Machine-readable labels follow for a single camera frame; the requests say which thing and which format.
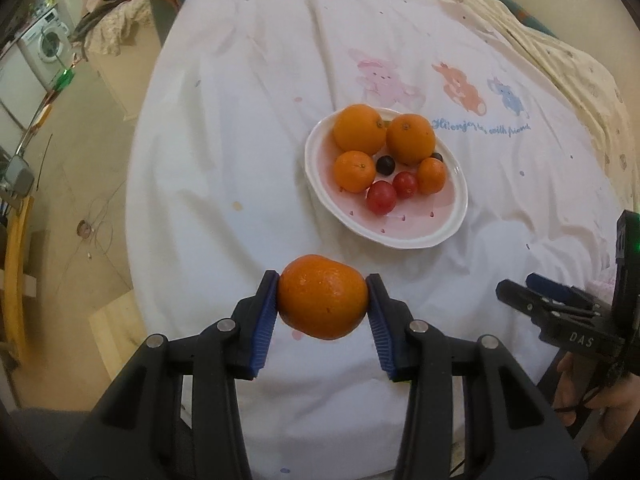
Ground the white printed bedsheet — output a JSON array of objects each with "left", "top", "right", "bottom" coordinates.
[{"left": 125, "top": 0, "right": 626, "bottom": 478}]

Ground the light wooden box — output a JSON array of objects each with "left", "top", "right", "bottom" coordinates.
[{"left": 88, "top": 292, "right": 151, "bottom": 386}]

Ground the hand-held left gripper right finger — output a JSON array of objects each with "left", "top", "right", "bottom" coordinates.
[{"left": 365, "top": 274, "right": 588, "bottom": 480}]

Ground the medium orange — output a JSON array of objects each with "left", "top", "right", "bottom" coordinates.
[{"left": 277, "top": 254, "right": 370, "bottom": 341}]

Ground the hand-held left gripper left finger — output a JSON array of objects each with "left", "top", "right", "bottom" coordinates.
[{"left": 65, "top": 270, "right": 281, "bottom": 480}]

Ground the pile of clothes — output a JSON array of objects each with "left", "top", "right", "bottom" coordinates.
[{"left": 70, "top": 0, "right": 183, "bottom": 57}]

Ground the red cherry tomato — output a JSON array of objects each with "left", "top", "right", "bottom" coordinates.
[
  {"left": 392, "top": 171, "right": 420, "bottom": 200},
  {"left": 366, "top": 181, "right": 399, "bottom": 216}
]

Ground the person's right hand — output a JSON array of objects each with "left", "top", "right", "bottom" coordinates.
[{"left": 554, "top": 352, "right": 640, "bottom": 463}]

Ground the white washing machine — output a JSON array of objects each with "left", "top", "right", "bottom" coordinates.
[{"left": 15, "top": 7, "right": 76, "bottom": 88}]

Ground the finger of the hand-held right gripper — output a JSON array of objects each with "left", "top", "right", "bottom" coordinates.
[
  {"left": 525, "top": 272, "right": 598, "bottom": 308},
  {"left": 495, "top": 280, "right": 571, "bottom": 333}
]

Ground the pink oval plate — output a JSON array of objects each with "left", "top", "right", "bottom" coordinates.
[{"left": 304, "top": 106, "right": 469, "bottom": 250}]

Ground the grey box device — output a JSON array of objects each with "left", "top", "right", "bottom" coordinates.
[{"left": 2, "top": 156, "right": 36, "bottom": 196}]

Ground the small orange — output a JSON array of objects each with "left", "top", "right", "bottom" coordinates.
[
  {"left": 333, "top": 150, "right": 377, "bottom": 194},
  {"left": 416, "top": 157, "right": 448, "bottom": 196}
]

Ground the yellow wooden chair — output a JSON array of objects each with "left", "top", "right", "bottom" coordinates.
[{"left": 0, "top": 195, "right": 36, "bottom": 363}]

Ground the large orange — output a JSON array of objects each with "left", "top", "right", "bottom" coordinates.
[
  {"left": 386, "top": 114, "right": 437, "bottom": 166},
  {"left": 332, "top": 103, "right": 387, "bottom": 156}
]

